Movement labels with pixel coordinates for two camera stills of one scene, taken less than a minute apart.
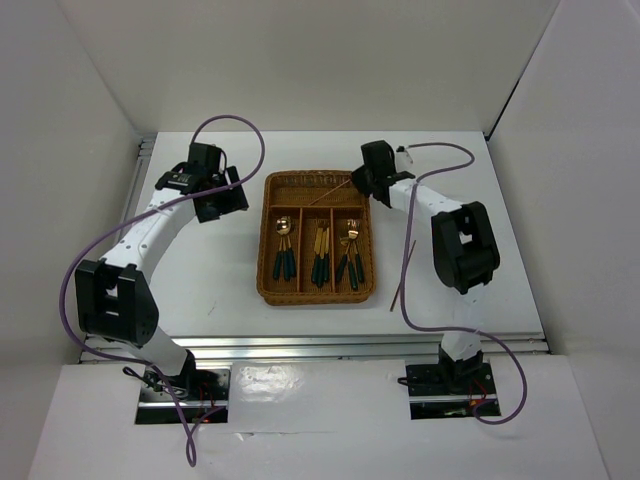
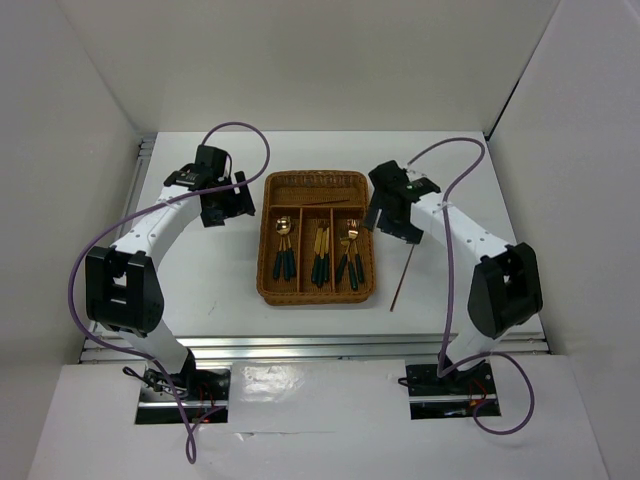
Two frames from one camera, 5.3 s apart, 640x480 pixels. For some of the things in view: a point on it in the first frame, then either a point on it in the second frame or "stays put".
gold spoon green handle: [283, 225] stays put
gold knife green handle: [317, 250] stays put
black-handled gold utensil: [353, 232] stays put
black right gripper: [358, 179] → [412, 232]
